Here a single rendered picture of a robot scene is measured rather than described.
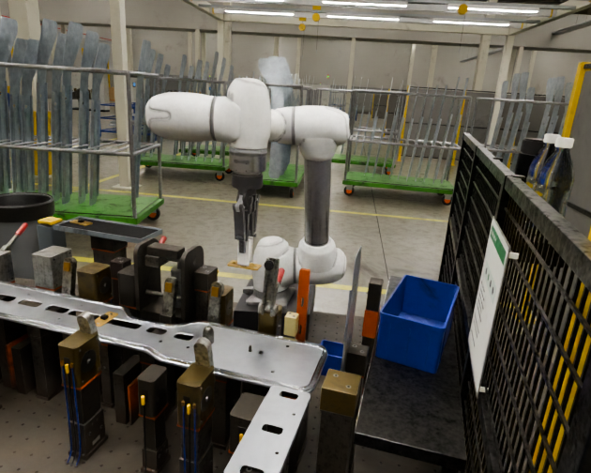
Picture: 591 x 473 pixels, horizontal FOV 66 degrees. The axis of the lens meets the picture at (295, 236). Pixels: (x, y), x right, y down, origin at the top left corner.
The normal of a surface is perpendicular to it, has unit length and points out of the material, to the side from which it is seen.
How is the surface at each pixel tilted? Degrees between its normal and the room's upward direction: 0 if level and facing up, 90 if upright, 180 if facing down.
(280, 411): 0
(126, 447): 0
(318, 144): 111
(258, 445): 0
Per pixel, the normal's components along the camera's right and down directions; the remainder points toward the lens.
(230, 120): -0.14, 0.27
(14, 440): 0.06, -0.95
